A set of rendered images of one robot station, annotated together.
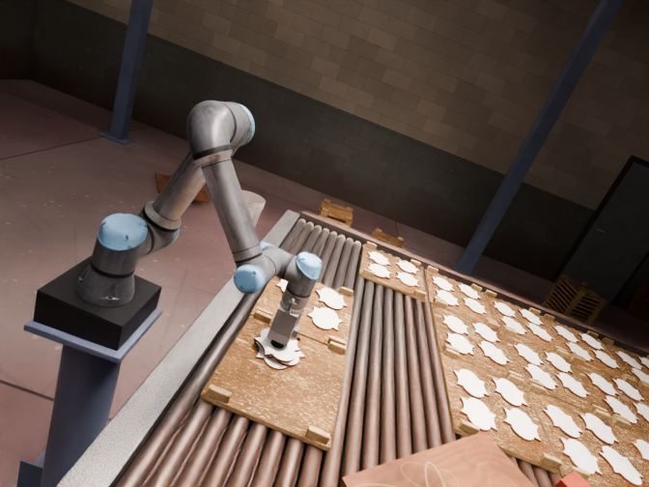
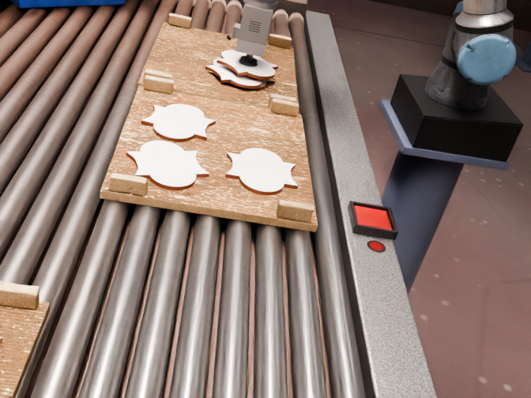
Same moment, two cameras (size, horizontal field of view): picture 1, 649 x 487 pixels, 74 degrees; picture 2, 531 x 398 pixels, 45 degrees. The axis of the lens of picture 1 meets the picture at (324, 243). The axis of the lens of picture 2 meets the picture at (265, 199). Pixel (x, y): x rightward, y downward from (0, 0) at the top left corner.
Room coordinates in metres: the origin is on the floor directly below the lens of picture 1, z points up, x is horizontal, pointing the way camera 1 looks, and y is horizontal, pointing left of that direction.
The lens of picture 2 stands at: (2.51, -0.07, 1.51)
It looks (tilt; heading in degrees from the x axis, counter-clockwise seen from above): 32 degrees down; 172
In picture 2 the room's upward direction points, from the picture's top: 14 degrees clockwise
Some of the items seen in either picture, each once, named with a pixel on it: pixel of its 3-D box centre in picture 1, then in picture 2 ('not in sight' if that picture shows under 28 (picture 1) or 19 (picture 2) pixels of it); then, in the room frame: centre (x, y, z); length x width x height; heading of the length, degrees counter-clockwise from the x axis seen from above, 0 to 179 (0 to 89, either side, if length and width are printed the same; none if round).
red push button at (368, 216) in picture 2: not in sight; (371, 220); (1.59, 0.25, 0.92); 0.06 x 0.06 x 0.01; 0
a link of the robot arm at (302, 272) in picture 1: (303, 273); not in sight; (1.10, 0.02, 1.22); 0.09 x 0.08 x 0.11; 81
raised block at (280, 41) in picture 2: (218, 393); (280, 41); (0.84, 0.10, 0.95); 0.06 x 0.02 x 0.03; 89
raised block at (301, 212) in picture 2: not in sight; (295, 211); (1.65, 0.11, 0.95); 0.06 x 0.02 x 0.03; 90
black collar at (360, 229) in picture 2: not in sight; (372, 219); (1.59, 0.25, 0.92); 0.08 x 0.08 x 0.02; 0
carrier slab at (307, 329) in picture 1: (307, 305); (216, 150); (1.45, -0.03, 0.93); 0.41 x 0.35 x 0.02; 0
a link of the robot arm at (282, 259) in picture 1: (270, 261); not in sight; (1.09, 0.12, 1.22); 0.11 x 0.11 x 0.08; 81
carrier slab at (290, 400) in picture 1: (284, 373); (224, 65); (1.03, -0.03, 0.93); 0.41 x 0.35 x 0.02; 179
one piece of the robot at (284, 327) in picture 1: (290, 321); (251, 21); (1.09, 0.01, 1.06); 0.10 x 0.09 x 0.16; 84
